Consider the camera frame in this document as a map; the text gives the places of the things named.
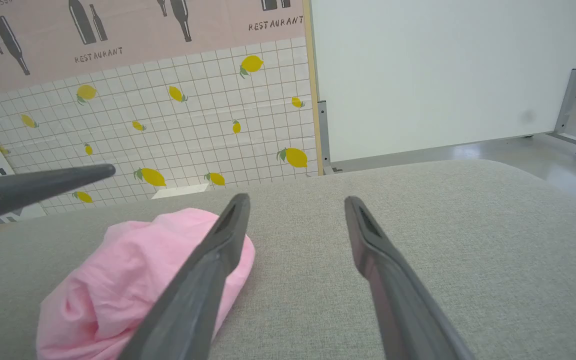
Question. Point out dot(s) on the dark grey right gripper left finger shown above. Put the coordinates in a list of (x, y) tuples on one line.
[(193, 295)]

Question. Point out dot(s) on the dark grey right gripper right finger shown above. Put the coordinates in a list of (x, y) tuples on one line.
[(398, 300)]

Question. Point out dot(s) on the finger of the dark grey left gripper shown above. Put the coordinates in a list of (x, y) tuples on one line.
[(33, 189)]

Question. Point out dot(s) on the pink garment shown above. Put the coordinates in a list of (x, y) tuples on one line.
[(118, 280)]

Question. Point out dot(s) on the white low box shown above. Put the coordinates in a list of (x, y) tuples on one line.
[(180, 191)]

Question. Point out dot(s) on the lemon print tile backdrop panel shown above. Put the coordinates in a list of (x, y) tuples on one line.
[(193, 125)]

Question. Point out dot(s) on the grey metal partition leg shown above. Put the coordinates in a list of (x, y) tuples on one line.
[(324, 135), (568, 107)]

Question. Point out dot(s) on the white partition board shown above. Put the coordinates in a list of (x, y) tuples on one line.
[(443, 75)]

